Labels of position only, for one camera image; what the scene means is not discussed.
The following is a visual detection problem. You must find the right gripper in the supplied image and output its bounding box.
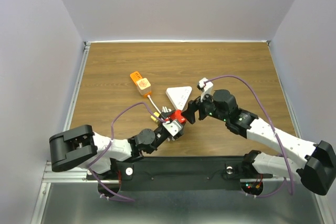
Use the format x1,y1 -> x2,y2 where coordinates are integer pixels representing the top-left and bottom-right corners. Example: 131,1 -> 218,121
180,89 -> 228,124

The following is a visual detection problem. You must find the red cube socket adapter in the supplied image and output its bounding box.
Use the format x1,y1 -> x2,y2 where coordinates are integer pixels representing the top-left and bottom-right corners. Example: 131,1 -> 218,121
169,110 -> 186,125

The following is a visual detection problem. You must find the beige cube socket adapter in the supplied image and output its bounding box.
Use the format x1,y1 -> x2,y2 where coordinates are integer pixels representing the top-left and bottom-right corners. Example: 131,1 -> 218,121
136,78 -> 152,95

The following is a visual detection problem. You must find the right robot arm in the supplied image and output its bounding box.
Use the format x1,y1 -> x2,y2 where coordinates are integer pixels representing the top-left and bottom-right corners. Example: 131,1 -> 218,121
182,90 -> 335,196

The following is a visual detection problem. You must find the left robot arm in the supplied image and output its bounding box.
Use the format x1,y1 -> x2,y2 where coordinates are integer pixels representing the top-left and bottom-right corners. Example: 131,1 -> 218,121
49,110 -> 186,179

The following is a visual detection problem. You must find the yellow plug adapter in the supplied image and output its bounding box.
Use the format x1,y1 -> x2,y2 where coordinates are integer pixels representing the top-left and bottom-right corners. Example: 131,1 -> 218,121
151,112 -> 161,125

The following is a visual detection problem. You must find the white triangular power strip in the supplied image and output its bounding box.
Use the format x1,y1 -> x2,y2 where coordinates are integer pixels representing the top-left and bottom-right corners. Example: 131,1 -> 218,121
166,86 -> 192,111

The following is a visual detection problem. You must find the orange power strip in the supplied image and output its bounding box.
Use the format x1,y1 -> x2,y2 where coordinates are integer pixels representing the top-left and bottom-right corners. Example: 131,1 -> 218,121
130,71 -> 152,98

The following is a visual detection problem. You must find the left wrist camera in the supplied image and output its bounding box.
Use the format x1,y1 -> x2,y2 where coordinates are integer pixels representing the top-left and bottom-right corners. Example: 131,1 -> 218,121
163,120 -> 182,137

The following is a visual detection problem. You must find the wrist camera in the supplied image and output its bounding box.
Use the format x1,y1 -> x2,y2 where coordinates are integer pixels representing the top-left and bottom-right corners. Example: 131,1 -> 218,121
197,78 -> 214,102
163,120 -> 182,137

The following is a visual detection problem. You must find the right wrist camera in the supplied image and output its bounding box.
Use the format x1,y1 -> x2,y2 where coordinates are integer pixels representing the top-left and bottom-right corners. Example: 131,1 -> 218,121
197,78 -> 214,102

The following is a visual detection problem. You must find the white power strip cord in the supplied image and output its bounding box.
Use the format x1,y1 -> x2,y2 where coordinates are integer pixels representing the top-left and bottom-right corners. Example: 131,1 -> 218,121
147,95 -> 173,116

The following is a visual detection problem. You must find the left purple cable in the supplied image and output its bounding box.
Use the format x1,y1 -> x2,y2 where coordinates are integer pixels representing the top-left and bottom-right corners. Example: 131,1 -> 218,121
88,102 -> 171,202

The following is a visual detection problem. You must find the purple cable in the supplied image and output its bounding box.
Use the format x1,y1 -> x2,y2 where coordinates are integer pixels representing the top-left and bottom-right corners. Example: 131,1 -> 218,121
88,102 -> 171,202
202,74 -> 295,199

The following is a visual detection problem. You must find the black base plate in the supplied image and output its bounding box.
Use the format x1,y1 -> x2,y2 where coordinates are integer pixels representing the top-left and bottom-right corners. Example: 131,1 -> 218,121
98,156 -> 259,191

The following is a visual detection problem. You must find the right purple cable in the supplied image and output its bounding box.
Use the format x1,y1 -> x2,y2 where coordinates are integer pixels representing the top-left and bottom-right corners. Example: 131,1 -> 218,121
202,74 -> 295,199

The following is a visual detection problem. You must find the aluminium frame rail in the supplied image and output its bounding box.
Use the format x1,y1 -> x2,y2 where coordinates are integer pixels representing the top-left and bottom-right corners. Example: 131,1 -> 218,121
30,41 -> 91,223

